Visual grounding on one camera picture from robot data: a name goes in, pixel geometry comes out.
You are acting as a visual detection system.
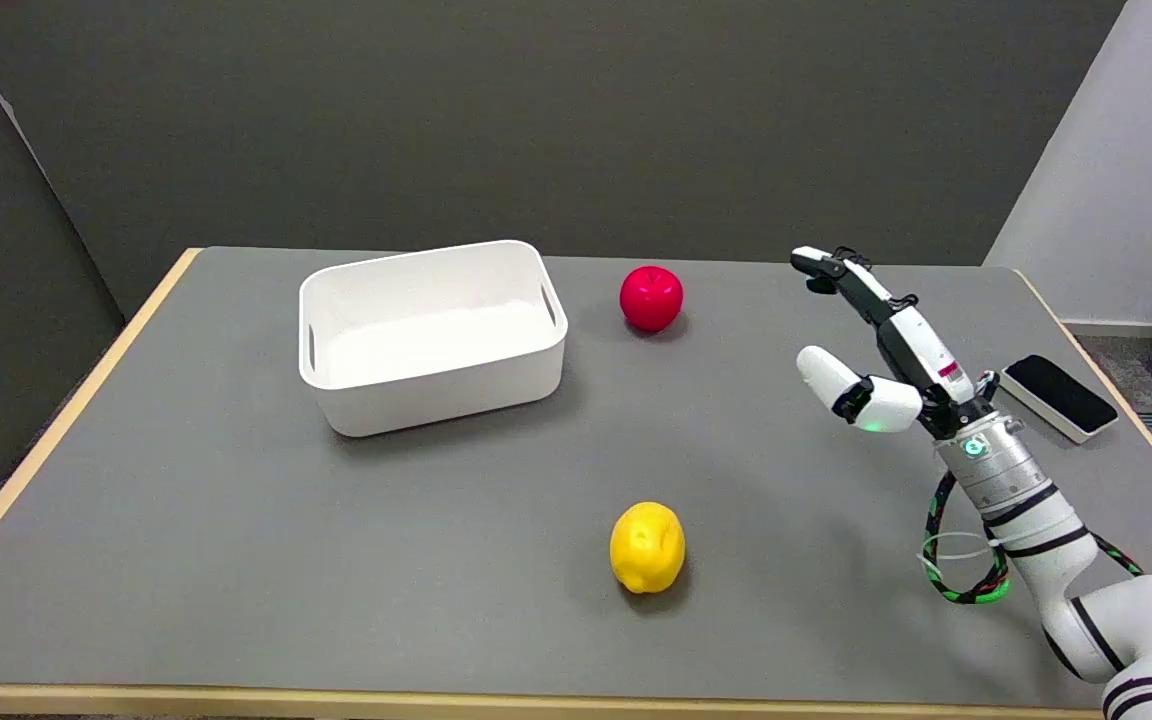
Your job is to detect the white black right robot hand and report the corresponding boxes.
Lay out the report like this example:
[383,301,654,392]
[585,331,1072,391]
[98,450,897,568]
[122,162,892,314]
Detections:
[790,245,1001,439]

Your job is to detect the yellow lemon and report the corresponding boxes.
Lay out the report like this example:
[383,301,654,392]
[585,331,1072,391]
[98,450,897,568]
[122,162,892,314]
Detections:
[609,501,687,596]

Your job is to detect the white block with black pad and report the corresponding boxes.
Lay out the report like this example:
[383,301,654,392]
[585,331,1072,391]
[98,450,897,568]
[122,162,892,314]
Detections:
[998,354,1120,445]

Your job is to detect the red apple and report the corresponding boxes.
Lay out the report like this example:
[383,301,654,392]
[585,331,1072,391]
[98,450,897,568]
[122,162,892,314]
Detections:
[619,264,685,334]

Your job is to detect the white plastic storage bin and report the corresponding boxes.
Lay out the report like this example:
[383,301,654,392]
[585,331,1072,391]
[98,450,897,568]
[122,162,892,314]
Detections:
[298,239,569,439]

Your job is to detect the black green braided cable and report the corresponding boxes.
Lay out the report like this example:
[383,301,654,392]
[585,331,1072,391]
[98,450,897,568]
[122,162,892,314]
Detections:
[922,470,1145,607]

